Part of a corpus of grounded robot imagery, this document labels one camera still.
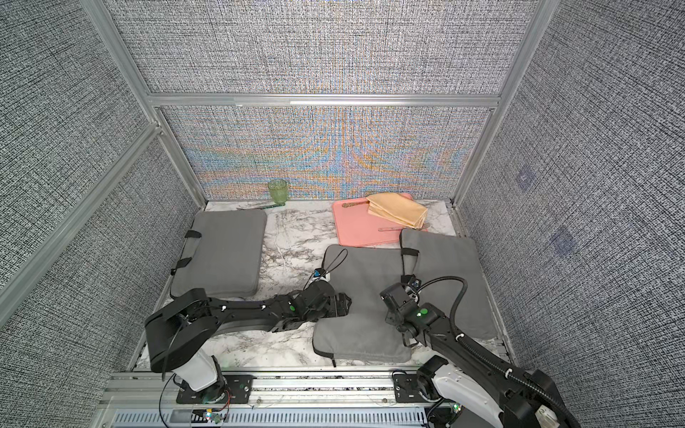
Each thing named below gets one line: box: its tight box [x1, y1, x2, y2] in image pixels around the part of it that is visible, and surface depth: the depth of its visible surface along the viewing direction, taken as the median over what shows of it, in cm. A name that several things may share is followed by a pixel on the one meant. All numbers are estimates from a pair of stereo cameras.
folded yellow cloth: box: [365, 192, 428, 230], surface depth 119 cm
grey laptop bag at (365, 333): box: [312, 244, 414, 364], surface depth 81 cm
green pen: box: [236, 203, 287, 211], surface depth 120 cm
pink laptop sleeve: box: [332, 197, 429, 247], surface depth 113 cm
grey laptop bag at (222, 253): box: [170, 209, 268, 298], surface depth 101 cm
